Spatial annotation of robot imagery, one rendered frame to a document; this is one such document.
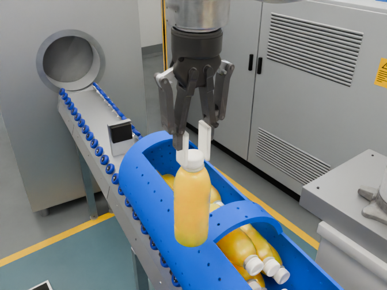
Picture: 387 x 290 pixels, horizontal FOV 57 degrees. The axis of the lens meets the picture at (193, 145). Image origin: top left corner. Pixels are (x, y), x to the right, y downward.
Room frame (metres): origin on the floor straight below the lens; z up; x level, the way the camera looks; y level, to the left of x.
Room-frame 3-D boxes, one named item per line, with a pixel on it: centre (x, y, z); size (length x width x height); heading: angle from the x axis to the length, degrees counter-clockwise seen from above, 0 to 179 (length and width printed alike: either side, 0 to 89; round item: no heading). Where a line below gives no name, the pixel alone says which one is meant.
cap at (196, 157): (0.52, 0.00, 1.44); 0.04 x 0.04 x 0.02
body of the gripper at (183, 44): (0.52, 0.00, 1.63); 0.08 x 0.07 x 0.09; 122
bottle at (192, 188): (0.53, 0.00, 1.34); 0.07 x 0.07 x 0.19
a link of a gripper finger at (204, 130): (0.54, -0.02, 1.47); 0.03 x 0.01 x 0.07; 32
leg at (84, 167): (1.91, 0.72, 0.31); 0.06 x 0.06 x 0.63; 29
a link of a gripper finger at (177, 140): (0.50, 0.03, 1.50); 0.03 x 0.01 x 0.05; 122
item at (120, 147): (1.33, 0.31, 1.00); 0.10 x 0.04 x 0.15; 119
